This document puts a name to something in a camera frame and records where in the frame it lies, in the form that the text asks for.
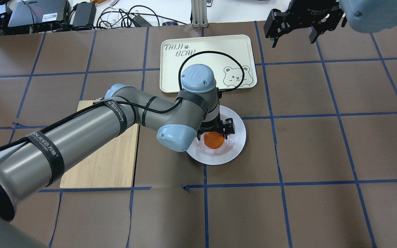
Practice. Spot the aluminium profile post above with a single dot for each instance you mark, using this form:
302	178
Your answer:
199	14

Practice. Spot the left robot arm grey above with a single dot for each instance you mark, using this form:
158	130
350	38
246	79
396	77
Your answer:
39	159

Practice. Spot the bamboo cutting board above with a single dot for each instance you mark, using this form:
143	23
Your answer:
105	162

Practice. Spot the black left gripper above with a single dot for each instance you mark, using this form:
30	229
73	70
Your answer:
211	124

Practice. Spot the black power brick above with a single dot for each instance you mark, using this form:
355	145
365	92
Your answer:
139	21

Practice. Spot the black power adapter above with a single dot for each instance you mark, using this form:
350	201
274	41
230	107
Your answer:
83	15

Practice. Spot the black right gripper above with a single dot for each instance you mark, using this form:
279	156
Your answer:
317	14

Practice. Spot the cream bear tray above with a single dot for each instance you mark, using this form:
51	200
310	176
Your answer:
230	57

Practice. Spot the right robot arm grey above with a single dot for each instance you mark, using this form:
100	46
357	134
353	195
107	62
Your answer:
363	16

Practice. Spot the white round plate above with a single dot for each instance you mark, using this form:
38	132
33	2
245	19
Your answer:
229	150

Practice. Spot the orange fruit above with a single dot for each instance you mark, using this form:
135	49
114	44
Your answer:
213	140

